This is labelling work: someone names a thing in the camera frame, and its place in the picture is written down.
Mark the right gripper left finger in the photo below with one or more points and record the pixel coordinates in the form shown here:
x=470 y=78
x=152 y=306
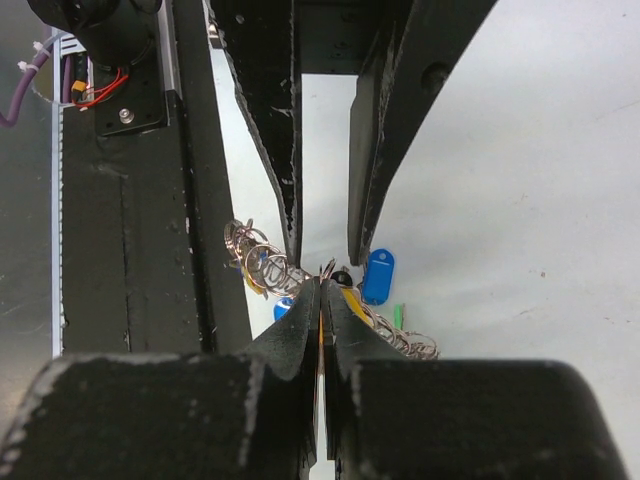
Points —
x=244 y=415

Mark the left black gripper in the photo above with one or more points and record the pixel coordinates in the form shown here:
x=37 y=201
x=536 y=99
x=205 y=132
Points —
x=403 y=53

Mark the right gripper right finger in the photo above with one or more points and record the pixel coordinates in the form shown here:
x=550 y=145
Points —
x=391 y=417

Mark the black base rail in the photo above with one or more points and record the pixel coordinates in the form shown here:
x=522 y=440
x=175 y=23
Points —
x=145 y=199

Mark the white slotted cable duct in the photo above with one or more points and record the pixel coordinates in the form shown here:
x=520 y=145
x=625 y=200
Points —
x=57 y=110

